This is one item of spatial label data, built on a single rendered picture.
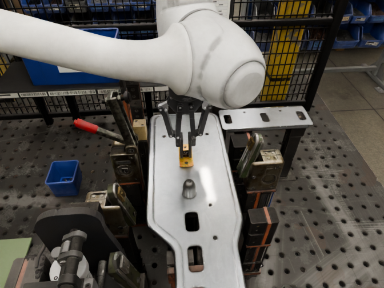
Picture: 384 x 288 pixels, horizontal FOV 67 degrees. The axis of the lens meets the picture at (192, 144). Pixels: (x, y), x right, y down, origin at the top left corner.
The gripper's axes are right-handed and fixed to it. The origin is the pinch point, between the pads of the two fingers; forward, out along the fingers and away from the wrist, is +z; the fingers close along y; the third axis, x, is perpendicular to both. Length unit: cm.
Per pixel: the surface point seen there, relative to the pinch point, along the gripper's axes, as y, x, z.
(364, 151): 143, 89, 103
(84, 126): -24.2, -0.8, -8.7
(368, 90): 190, 170, 103
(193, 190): 1.0, -13.7, 1.8
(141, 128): -11.9, 6.4, -1.0
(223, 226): 7.1, -22.1, 4.5
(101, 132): -20.7, -0.6, -6.4
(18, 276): -31.0, -32.9, -2.5
